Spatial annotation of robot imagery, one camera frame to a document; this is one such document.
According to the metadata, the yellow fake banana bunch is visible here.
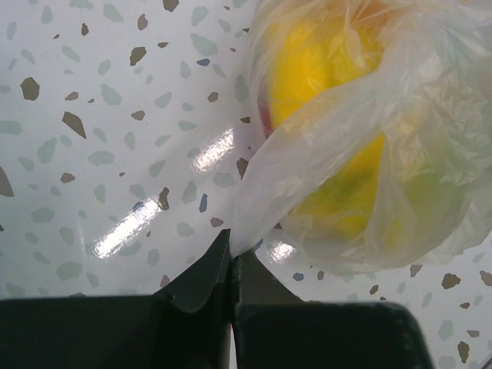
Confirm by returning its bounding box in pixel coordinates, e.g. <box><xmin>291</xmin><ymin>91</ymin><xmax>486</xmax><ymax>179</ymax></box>
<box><xmin>258</xmin><ymin>15</ymin><xmax>385</xmax><ymax>241</ymax></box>

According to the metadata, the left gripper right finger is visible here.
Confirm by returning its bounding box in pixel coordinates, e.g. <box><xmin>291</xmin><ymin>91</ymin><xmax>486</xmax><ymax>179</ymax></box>
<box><xmin>231</xmin><ymin>251</ymin><xmax>434</xmax><ymax>368</ymax></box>

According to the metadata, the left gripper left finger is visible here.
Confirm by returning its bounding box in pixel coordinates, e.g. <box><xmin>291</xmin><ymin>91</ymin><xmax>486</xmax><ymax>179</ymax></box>
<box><xmin>1</xmin><ymin>230</ymin><xmax>230</xmax><ymax>368</ymax></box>

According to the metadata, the clear plastic bag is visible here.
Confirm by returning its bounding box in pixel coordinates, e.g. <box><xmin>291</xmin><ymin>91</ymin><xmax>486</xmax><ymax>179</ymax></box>
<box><xmin>230</xmin><ymin>1</ymin><xmax>491</xmax><ymax>274</ymax></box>

